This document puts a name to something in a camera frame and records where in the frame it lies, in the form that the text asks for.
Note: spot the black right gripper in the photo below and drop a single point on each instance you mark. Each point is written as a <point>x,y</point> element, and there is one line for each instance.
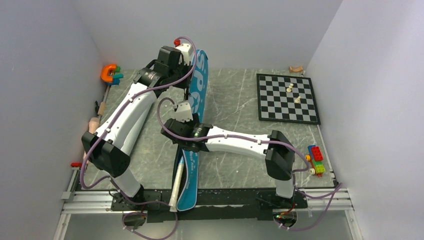
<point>192,123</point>

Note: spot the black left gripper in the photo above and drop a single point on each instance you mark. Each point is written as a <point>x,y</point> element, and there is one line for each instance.
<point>185,84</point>

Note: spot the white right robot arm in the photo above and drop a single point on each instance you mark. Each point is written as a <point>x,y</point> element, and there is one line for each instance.
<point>274,148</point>

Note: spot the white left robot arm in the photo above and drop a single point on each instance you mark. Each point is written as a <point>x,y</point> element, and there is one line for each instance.
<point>110,146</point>

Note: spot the green blue toy blocks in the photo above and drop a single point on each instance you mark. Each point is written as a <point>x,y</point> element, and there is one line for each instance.
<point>116,76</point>

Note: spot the orange C-shaped toy block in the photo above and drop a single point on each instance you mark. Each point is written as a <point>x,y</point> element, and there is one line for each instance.
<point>107,72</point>

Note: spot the black white chessboard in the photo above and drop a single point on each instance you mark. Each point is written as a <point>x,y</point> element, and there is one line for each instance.
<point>277,105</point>

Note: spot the cream chess pawn upper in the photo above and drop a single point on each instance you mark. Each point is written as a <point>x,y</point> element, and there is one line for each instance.
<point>290,88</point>

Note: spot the cream chess pawn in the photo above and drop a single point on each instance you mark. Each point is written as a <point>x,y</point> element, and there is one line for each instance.
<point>297,100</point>
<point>290,88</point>

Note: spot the cream chess pawn lower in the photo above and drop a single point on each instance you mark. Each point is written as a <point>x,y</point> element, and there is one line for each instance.
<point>297,100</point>

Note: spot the wooden arch block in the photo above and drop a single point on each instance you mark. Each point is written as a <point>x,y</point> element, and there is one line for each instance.
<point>295,69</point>

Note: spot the colourful brick toy car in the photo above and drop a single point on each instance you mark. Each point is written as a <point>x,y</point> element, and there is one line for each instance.
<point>315,159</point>

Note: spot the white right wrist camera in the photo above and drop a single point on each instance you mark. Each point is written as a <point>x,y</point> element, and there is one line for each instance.
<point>182,111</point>

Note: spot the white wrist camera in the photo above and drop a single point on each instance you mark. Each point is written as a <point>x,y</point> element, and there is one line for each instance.
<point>182,111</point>
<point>187,52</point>

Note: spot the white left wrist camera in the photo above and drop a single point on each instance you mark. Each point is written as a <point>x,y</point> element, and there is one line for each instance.
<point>187,52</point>

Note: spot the beige handle tool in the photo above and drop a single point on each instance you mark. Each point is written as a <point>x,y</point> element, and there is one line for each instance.
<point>93,124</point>

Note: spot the black base frame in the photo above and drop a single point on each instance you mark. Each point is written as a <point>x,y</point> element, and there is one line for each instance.
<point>214,204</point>

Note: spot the red clamp on rail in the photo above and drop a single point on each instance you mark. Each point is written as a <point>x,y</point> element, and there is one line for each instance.
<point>76,164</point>

